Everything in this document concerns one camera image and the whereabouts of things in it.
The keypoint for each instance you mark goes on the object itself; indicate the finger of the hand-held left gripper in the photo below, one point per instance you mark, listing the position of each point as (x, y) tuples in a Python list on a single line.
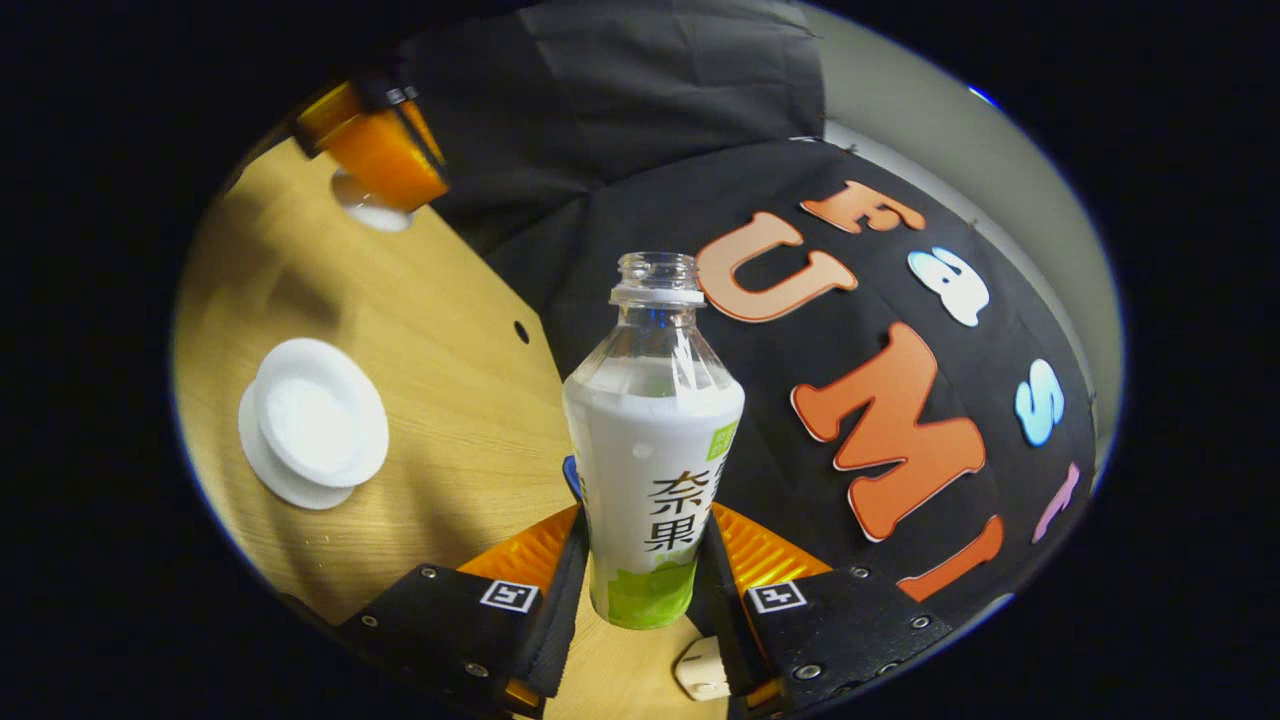
[(395, 160), (330, 112)]

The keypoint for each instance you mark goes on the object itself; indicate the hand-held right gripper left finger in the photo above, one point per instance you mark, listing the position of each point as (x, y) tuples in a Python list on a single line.
[(565, 620)]

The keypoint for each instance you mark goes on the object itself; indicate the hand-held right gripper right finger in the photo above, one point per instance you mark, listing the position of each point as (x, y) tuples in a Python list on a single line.
[(735, 630)]

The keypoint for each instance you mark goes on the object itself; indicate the white teacup lid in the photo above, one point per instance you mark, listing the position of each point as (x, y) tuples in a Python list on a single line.
[(375, 216)]

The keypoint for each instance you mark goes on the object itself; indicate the water bottle with white label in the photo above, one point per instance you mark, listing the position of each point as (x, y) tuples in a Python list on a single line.
[(650, 470)]

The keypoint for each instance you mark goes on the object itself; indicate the white teacup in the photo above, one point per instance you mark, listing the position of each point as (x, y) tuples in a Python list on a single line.
[(315, 420)]

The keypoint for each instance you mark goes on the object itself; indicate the white plastic holder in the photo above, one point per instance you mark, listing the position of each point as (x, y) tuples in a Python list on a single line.
[(700, 668)]

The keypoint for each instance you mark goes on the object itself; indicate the blue cloth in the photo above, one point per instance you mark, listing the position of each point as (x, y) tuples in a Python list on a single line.
[(571, 478)]

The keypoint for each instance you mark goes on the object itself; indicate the white saucer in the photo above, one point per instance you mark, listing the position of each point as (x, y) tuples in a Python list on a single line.
[(268, 478)]

